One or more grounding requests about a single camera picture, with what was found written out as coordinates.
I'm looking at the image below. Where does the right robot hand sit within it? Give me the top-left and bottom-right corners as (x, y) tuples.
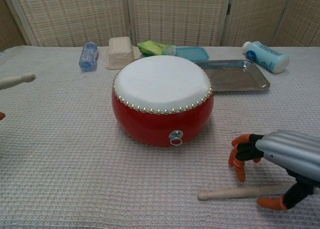
(228, 129), (320, 211)

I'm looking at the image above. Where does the wooden drumstick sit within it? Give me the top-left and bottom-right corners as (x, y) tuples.
(197, 184), (293, 202)
(0, 73), (37, 91)

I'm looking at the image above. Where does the stainless steel tray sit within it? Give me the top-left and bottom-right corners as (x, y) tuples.
(193, 59), (272, 93)

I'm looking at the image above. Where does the red drum with white skin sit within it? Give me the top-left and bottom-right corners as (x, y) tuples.
(111, 54), (215, 148)

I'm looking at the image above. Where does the beige woven tablecloth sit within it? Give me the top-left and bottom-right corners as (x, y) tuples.
(0, 45), (320, 229)

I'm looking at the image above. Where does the white and blue bottle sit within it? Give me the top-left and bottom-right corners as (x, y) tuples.
(241, 41), (291, 74)

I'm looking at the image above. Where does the clear plastic water bottle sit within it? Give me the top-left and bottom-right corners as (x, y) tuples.
(78, 41), (99, 72)

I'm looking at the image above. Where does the teal plastic container lid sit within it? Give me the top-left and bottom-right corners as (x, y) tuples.
(174, 46), (210, 63)

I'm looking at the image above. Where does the beige takeaway box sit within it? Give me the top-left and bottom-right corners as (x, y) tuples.
(105, 37), (143, 70)

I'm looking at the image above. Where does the green wet wipes pack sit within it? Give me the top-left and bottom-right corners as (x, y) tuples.
(136, 40), (177, 57)

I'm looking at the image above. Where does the woven folding screen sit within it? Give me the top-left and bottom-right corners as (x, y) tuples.
(0, 0), (320, 53)

